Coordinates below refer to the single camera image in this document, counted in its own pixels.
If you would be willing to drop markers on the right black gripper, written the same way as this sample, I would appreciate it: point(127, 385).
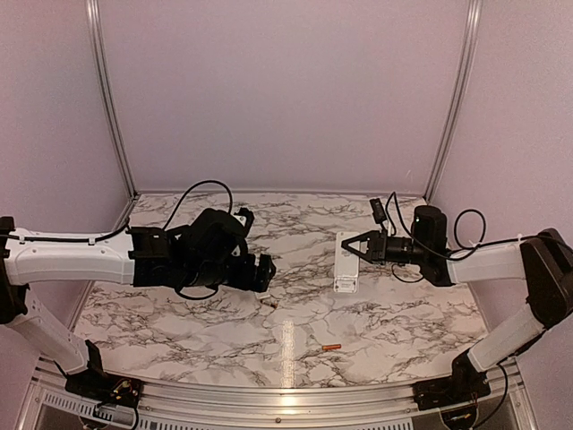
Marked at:
point(377, 249)

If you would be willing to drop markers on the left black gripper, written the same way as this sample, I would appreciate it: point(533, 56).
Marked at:
point(245, 279)

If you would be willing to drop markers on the white remote control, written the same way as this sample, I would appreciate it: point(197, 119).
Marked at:
point(346, 266)

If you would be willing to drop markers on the gold AAA battery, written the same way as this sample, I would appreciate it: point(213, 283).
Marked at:
point(270, 304)

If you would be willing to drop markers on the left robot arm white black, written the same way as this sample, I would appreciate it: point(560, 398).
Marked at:
point(211, 252)

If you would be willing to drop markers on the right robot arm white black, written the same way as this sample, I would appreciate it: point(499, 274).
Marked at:
point(543, 261)

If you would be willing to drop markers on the orange AAA battery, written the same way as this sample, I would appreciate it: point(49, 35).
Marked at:
point(331, 347)

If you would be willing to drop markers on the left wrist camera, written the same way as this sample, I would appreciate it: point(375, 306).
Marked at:
point(245, 217)

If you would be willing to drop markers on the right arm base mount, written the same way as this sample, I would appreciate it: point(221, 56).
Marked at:
point(464, 384)

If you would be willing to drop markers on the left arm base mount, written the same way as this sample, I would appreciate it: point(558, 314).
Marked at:
point(97, 384)

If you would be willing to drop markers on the front aluminium frame rail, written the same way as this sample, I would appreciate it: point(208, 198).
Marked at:
point(171, 405)

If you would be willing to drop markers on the right aluminium frame post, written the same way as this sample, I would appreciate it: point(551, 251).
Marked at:
point(462, 78)

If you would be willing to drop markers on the aluminium frame post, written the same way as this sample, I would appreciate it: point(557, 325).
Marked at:
point(105, 88)
point(462, 78)

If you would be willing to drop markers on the left aluminium frame post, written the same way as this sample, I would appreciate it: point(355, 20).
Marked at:
point(105, 88)

